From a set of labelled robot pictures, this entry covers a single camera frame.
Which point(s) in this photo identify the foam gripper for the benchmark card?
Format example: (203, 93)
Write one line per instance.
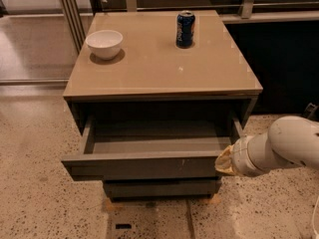
(241, 157)

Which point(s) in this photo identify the grey top drawer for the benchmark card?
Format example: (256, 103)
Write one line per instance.
(153, 149)

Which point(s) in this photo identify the grey drawer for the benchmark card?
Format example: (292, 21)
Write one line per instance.
(153, 149)
(162, 188)

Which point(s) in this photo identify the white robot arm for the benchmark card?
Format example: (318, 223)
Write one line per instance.
(289, 142)

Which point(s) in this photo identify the grey bottom drawer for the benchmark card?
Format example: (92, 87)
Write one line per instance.
(162, 188)

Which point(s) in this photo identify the grey drawer cabinet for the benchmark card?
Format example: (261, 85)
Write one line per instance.
(153, 79)

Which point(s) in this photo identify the blue soda can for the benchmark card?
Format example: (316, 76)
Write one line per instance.
(184, 29)

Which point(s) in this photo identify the white ceramic bowl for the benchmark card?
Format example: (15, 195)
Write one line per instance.
(105, 44)

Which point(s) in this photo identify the metal railing frame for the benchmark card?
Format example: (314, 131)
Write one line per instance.
(231, 11)

